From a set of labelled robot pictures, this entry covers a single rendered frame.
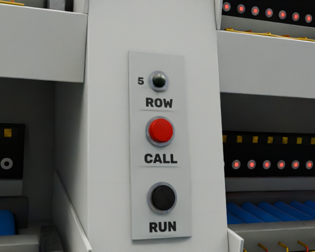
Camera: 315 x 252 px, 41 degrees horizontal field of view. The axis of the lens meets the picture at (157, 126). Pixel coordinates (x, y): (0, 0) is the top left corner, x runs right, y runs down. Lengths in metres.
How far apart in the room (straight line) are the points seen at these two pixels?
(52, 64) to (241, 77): 0.14
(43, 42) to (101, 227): 0.12
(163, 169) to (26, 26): 0.12
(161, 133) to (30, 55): 0.10
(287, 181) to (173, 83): 0.28
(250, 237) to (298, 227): 0.05
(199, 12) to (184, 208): 0.14
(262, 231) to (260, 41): 0.16
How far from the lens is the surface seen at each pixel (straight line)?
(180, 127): 0.28
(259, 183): 0.51
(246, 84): 0.33
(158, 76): 0.28
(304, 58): 0.36
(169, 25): 0.30
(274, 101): 0.58
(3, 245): 0.32
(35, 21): 0.28
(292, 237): 0.41
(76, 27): 0.29
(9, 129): 0.42
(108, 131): 0.27
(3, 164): 0.43
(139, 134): 0.27
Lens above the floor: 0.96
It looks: 10 degrees up
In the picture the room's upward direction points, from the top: 2 degrees counter-clockwise
